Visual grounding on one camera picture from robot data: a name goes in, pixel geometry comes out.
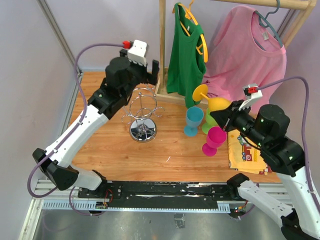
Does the wooden clothes rack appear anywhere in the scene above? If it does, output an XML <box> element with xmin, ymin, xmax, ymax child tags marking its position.
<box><xmin>155</xmin><ymin>0</ymin><xmax>318</xmax><ymax>106</ymax></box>

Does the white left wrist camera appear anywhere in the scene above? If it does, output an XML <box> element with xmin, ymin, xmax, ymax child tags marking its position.
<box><xmin>122</xmin><ymin>39</ymin><xmax>148</xmax><ymax>67</ymax></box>

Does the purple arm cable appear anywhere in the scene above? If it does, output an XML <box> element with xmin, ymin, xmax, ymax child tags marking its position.
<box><xmin>258</xmin><ymin>76</ymin><xmax>320</xmax><ymax>211</ymax></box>
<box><xmin>26</xmin><ymin>43</ymin><xmax>126</xmax><ymax>217</ymax></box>

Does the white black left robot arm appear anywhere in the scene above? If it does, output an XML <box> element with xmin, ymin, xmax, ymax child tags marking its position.
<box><xmin>32</xmin><ymin>56</ymin><xmax>160</xmax><ymax>198</ymax></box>

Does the blue plastic wine glass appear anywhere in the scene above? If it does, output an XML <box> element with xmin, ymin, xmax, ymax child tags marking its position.
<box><xmin>183</xmin><ymin>106</ymin><xmax>204</xmax><ymax>137</ymax></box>

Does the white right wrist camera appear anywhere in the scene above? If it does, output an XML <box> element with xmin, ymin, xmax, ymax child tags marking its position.
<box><xmin>238</xmin><ymin>83</ymin><xmax>263</xmax><ymax>111</ymax></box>

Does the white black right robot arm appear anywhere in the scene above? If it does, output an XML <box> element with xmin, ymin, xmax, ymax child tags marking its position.
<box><xmin>210</xmin><ymin>100</ymin><xmax>320</xmax><ymax>240</ymax></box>

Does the pink t-shirt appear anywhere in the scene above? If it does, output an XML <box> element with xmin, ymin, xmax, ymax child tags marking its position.
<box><xmin>202</xmin><ymin>5</ymin><xmax>287</xmax><ymax>101</ymax></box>

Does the green tank top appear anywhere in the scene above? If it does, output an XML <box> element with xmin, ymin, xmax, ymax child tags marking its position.
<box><xmin>166</xmin><ymin>3</ymin><xmax>206</xmax><ymax>108</ymax></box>

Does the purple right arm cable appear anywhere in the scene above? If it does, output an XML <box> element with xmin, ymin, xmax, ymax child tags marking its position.
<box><xmin>258</xmin><ymin>76</ymin><xmax>320</xmax><ymax>211</ymax></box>

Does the white slotted cable duct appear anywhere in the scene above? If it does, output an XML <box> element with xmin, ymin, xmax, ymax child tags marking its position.
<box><xmin>41</xmin><ymin>201</ymin><xmax>231</xmax><ymax>214</ymax></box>

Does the orange plastic wine glass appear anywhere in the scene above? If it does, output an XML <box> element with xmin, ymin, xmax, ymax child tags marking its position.
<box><xmin>192</xmin><ymin>84</ymin><xmax>231</xmax><ymax>112</ymax></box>

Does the chrome wine glass rack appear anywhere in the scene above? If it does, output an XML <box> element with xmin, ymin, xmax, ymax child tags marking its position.
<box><xmin>121</xmin><ymin>84</ymin><xmax>165</xmax><ymax>143</ymax></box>

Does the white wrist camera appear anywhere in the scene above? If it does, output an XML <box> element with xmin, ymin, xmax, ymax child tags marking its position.
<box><xmin>238</xmin><ymin>83</ymin><xmax>263</xmax><ymax>111</ymax></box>
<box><xmin>122</xmin><ymin>39</ymin><xmax>148</xmax><ymax>67</ymax></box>

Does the yellow clothes hanger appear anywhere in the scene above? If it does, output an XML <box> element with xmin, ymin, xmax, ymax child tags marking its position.
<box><xmin>177</xmin><ymin>0</ymin><xmax>209</xmax><ymax>63</ymax></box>

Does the pink plastic wine glass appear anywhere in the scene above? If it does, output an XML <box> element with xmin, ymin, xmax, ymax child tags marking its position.
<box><xmin>202</xmin><ymin>126</ymin><xmax>227</xmax><ymax>157</ymax></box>

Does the yellow cartoon vehicle cloth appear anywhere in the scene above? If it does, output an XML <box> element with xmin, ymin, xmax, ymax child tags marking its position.
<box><xmin>227</xmin><ymin>130</ymin><xmax>272</xmax><ymax>176</ymax></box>

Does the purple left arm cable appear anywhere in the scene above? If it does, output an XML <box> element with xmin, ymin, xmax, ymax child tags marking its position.
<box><xmin>26</xmin><ymin>43</ymin><xmax>126</xmax><ymax>217</ymax></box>

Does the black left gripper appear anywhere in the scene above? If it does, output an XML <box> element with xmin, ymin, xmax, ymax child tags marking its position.
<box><xmin>120</xmin><ymin>49</ymin><xmax>160</xmax><ymax>100</ymax></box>

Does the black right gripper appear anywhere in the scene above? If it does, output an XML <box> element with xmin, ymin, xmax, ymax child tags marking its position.
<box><xmin>209</xmin><ymin>98</ymin><xmax>267</xmax><ymax>146</ymax></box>

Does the green plastic wine glass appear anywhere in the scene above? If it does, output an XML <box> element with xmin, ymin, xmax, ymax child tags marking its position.
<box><xmin>201</xmin><ymin>108</ymin><xmax>218</xmax><ymax>135</ymax></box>

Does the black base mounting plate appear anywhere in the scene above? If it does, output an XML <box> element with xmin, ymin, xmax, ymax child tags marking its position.
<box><xmin>77</xmin><ymin>180</ymin><xmax>244</xmax><ymax>210</ymax></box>

